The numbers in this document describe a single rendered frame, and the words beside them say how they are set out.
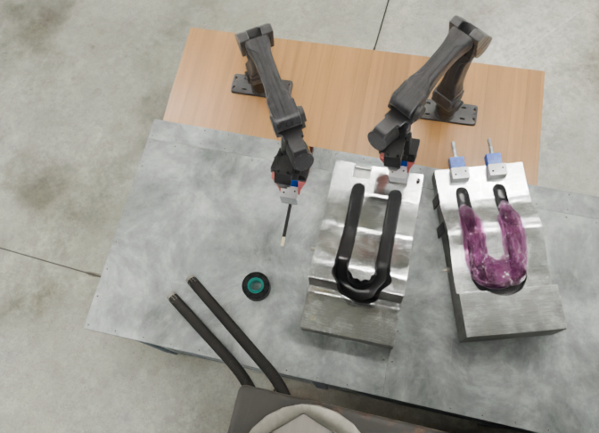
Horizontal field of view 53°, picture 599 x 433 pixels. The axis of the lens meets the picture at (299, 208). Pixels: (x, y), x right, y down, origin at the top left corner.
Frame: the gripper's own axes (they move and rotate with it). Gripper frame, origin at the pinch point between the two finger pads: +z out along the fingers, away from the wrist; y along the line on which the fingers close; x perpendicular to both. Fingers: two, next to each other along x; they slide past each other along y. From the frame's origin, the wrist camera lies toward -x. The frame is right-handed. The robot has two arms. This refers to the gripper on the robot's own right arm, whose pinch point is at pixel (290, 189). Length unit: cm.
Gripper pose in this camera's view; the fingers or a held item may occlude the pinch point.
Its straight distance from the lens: 169.2
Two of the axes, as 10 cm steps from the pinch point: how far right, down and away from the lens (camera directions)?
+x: 2.2, -6.6, 7.2
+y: 9.8, 1.7, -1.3
